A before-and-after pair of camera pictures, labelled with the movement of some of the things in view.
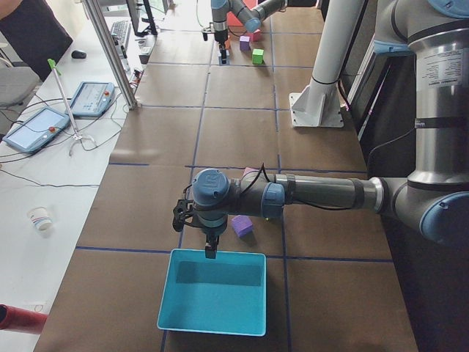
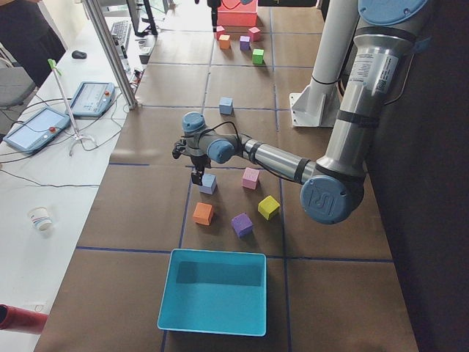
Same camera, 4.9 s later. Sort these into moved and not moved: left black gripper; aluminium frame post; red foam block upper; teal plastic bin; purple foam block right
Moved: left black gripper
Not moved: aluminium frame post; red foam block upper; teal plastic bin; purple foam block right
